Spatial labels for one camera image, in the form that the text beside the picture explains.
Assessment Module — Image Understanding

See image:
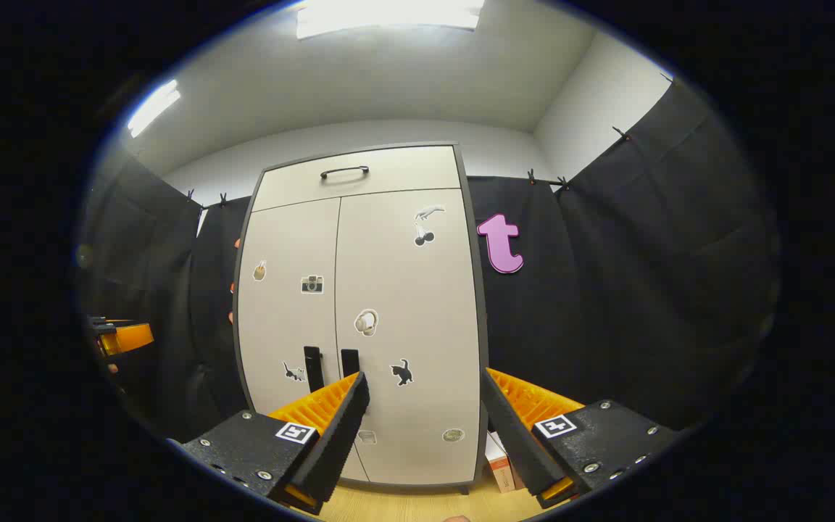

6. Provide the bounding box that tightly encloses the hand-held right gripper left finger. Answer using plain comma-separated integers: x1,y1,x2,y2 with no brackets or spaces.
180,371,372,517

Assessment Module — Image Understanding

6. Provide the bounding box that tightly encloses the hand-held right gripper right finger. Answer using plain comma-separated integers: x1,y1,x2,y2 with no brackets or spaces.
480,367,681,510

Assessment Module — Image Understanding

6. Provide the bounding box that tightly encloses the grey double-door shoe cabinet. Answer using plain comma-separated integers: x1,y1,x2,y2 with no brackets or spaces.
233,141,491,495

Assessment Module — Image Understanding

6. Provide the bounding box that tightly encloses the light grey cabinet door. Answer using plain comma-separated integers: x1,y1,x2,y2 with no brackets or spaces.
238,197,369,483
336,188,482,485

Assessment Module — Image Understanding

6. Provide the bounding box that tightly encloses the light grey cabinet drawer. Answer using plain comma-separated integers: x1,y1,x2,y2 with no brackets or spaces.
252,145,462,212

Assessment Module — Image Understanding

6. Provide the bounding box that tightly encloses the white and brown carton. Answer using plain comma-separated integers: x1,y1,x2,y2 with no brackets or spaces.
485,431,527,494

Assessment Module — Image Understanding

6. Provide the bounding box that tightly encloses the black backdrop cloth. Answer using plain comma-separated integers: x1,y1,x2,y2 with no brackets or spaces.
77,76,781,443

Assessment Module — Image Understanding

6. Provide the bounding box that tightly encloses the narrow ceiling light strip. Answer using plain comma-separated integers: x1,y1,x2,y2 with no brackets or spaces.
126,80,181,138

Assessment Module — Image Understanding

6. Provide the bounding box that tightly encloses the wide ceiling light panel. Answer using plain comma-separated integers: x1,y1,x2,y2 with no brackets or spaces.
296,0,486,39

